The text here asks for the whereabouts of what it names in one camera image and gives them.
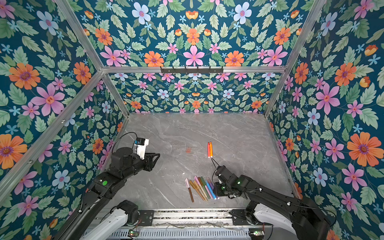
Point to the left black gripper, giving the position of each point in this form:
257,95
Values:
149,160

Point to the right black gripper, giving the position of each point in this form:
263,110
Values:
216,185

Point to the purple highlighter pen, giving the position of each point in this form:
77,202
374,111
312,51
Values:
211,184

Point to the orange highlighter pen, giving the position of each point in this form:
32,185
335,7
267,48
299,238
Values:
211,149

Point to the red highlighter pen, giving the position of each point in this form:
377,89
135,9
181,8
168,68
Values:
209,150

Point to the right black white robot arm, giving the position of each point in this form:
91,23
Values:
302,217

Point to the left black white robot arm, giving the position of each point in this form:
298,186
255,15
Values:
124,164

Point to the blue highlighter pen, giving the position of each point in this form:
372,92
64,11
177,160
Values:
210,189

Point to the dark green pen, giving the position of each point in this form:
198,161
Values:
204,189

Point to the pink pen green cap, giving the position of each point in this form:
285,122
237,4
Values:
203,183

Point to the tan brown pen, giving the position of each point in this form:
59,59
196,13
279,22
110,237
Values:
200,190

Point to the beige pen pink cap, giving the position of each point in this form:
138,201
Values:
197,183

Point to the brown pen tan cap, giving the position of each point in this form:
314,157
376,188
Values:
196,189

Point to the brown pen pink cap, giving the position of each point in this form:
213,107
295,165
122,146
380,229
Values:
189,189

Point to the right small circuit board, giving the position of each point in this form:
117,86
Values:
256,234

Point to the small circuit board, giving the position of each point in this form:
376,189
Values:
133,234
256,234

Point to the left small circuit board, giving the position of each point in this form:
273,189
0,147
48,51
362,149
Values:
133,234

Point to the black hook rack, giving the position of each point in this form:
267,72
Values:
191,70

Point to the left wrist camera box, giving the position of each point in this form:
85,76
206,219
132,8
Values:
140,145

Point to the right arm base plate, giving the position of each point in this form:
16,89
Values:
239,218

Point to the aluminium front rail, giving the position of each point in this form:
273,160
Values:
219,218

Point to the white slotted cable duct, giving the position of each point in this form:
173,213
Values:
183,234

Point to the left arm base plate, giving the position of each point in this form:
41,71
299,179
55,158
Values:
145,218

